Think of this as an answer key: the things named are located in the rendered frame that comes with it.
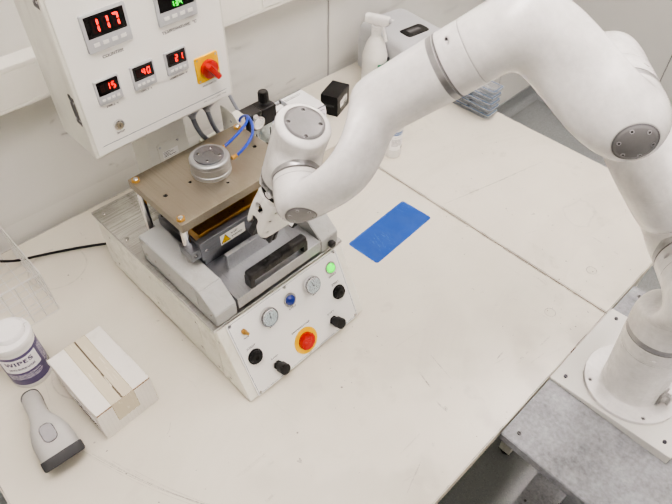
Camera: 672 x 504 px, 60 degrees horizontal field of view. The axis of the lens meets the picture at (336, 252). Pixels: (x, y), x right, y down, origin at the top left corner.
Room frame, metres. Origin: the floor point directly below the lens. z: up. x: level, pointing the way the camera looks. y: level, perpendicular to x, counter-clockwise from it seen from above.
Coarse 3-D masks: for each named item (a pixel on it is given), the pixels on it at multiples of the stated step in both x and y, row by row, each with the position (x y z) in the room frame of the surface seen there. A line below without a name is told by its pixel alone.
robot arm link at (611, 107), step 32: (512, 0) 0.68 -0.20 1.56; (544, 0) 0.68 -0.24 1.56; (448, 32) 0.69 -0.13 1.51; (480, 32) 0.67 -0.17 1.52; (512, 32) 0.66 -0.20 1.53; (544, 32) 0.65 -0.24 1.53; (576, 32) 0.66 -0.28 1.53; (448, 64) 0.66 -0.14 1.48; (480, 64) 0.66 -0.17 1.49; (512, 64) 0.66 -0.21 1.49; (544, 64) 0.65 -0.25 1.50; (576, 64) 0.63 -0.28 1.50; (608, 64) 0.62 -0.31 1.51; (544, 96) 0.64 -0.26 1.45; (576, 96) 0.61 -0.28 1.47; (608, 96) 0.60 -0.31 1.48; (640, 96) 0.59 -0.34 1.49; (576, 128) 0.60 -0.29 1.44; (608, 128) 0.58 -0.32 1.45; (640, 128) 0.57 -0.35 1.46
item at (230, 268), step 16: (160, 224) 0.89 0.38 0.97; (256, 240) 0.82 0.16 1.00; (272, 240) 0.85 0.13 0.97; (288, 240) 0.85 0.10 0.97; (224, 256) 0.77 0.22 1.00; (240, 256) 0.79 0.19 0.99; (256, 256) 0.80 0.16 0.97; (304, 256) 0.81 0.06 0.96; (224, 272) 0.76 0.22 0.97; (240, 272) 0.76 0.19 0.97; (272, 272) 0.76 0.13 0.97; (288, 272) 0.78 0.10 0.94; (240, 288) 0.72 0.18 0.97; (256, 288) 0.72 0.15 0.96; (240, 304) 0.69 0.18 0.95
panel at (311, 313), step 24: (312, 264) 0.82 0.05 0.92; (336, 264) 0.85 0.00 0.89; (288, 288) 0.77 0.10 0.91; (288, 312) 0.74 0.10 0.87; (312, 312) 0.76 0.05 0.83; (336, 312) 0.79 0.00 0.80; (240, 336) 0.66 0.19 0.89; (264, 336) 0.68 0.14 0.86; (288, 336) 0.71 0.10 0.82; (264, 360) 0.65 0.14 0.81; (288, 360) 0.68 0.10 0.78; (264, 384) 0.62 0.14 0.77
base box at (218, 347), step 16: (112, 240) 0.92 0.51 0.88; (112, 256) 0.96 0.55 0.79; (128, 256) 0.88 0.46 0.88; (128, 272) 0.91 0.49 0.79; (144, 272) 0.83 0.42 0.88; (144, 288) 0.86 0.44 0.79; (160, 288) 0.79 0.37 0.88; (352, 288) 0.85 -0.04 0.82; (160, 304) 0.81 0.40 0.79; (176, 304) 0.75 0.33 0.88; (176, 320) 0.77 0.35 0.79; (192, 320) 0.71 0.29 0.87; (192, 336) 0.73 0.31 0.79; (208, 336) 0.67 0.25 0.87; (224, 336) 0.65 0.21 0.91; (208, 352) 0.69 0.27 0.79; (224, 352) 0.64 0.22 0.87; (224, 368) 0.65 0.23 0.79; (240, 368) 0.62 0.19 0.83; (240, 384) 0.61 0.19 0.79
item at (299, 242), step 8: (296, 240) 0.81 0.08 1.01; (304, 240) 0.82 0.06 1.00; (280, 248) 0.79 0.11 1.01; (288, 248) 0.79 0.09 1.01; (296, 248) 0.80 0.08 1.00; (304, 248) 0.82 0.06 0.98; (272, 256) 0.77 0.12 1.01; (280, 256) 0.77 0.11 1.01; (288, 256) 0.78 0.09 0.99; (256, 264) 0.75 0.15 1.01; (264, 264) 0.75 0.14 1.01; (272, 264) 0.75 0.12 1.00; (248, 272) 0.73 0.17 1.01; (256, 272) 0.73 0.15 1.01; (264, 272) 0.74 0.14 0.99; (248, 280) 0.72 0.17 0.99
